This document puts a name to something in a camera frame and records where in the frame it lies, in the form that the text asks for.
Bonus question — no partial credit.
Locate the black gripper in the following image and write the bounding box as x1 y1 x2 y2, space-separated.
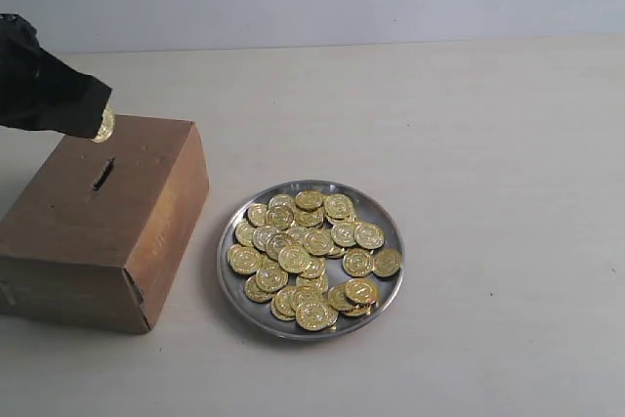
1 14 112 140

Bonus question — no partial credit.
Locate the gold coin silver tint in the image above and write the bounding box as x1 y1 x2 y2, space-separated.
92 104 115 144

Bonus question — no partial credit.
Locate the brown cardboard coin box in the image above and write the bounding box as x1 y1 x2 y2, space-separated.
1 115 209 334

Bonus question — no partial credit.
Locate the gold coin upper left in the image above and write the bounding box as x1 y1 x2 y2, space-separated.
246 203 268 228

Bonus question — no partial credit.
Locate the gold coin far left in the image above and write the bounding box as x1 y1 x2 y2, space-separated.
227 244 264 275

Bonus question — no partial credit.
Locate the gold coin top centre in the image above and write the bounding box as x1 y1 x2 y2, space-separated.
295 190 324 212

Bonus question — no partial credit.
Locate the gold coin left lower middle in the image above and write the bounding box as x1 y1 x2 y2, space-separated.
255 263 289 293

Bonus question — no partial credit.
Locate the gold coin top right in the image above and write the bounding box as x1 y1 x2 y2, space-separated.
323 193 354 220

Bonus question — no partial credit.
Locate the round steel plate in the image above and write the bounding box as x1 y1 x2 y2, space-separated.
216 180 404 342

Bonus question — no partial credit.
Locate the gold coin upper right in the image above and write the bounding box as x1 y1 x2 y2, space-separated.
354 222 386 250

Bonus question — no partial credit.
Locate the gold coin front bottom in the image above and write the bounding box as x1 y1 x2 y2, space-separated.
295 301 338 332

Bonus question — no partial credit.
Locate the gold coin bottom right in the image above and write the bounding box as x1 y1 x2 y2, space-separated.
344 277 379 305

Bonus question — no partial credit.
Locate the gold coin right edge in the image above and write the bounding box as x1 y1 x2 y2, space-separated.
373 248 403 278

